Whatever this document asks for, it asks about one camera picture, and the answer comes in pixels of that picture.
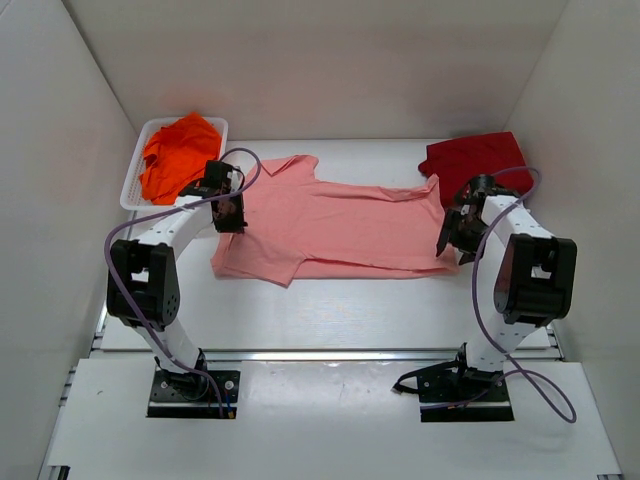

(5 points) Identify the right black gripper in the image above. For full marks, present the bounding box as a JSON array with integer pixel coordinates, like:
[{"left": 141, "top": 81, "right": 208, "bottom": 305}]
[{"left": 438, "top": 210, "right": 491, "bottom": 265}]

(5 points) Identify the pink polo shirt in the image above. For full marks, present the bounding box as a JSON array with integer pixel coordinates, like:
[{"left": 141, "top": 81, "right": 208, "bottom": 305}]
[{"left": 211, "top": 155, "right": 458, "bottom": 287}]

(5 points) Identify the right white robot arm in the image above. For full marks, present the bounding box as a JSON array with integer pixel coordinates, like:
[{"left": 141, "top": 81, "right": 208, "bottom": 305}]
[{"left": 436, "top": 175, "right": 577, "bottom": 401}]

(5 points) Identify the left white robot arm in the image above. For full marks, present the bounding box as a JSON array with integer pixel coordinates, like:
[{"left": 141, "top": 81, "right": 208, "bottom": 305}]
[{"left": 105, "top": 161, "right": 252, "bottom": 398}]

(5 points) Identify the folded red t shirt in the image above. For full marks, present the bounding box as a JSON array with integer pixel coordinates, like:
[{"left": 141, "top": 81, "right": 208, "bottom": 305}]
[{"left": 418, "top": 132, "right": 526, "bottom": 208}]

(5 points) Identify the orange t shirt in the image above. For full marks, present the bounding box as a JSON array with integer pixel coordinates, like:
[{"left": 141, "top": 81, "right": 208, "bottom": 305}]
[{"left": 139, "top": 112, "right": 222, "bottom": 206}]

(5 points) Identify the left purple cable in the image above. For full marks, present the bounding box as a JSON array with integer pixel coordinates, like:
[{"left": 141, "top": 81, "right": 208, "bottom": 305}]
[{"left": 103, "top": 147, "right": 262, "bottom": 419}]

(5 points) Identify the purple cable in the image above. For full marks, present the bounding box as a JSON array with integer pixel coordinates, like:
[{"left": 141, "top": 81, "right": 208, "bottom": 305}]
[
  {"left": 470, "top": 166, "right": 578, "bottom": 425},
  {"left": 103, "top": 147, "right": 262, "bottom": 419}
]

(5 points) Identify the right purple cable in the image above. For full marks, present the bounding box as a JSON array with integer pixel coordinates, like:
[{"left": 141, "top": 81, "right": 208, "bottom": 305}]
[{"left": 470, "top": 166, "right": 578, "bottom": 425}]

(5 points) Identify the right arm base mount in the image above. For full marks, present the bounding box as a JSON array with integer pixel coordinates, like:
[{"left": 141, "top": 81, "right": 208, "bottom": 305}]
[{"left": 392, "top": 360, "right": 515, "bottom": 423}]

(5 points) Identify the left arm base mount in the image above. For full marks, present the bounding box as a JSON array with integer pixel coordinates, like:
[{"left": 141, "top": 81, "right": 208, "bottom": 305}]
[{"left": 147, "top": 368, "right": 241, "bottom": 420}]

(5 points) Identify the aluminium table rail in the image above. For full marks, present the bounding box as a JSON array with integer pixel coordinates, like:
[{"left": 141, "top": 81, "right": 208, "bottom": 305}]
[{"left": 89, "top": 346, "right": 563, "bottom": 362}]

